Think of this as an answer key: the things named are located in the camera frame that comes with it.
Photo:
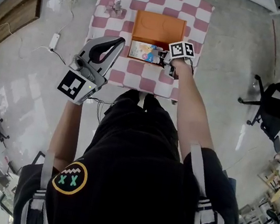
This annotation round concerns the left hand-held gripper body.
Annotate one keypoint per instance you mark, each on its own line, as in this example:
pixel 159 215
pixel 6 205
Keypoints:
pixel 71 86

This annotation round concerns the yellow wooden stool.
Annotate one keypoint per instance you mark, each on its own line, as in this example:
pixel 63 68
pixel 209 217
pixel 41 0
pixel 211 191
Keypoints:
pixel 279 182

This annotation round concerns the person's right forearm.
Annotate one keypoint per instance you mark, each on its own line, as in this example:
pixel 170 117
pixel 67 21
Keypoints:
pixel 191 104

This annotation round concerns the person's left forearm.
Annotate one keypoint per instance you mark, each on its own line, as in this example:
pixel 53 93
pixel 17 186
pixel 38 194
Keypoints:
pixel 66 133

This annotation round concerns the small colourful package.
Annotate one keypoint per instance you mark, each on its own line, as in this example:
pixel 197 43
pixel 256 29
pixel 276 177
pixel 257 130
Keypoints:
pixel 142 52

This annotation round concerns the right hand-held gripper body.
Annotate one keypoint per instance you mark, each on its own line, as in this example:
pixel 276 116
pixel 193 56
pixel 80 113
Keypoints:
pixel 180 50

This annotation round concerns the orange container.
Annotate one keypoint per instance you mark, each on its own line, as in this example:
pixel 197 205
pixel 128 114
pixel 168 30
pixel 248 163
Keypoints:
pixel 158 28

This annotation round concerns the pink artificial flower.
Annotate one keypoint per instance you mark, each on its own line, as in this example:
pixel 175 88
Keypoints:
pixel 114 8

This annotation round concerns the person's black t-shirt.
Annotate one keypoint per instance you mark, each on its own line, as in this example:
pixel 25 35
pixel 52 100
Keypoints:
pixel 132 174

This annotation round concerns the white power adapter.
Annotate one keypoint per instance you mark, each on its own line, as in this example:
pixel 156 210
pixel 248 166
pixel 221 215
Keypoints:
pixel 54 41

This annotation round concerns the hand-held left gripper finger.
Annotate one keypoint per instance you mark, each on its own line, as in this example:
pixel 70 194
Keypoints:
pixel 112 60
pixel 98 44

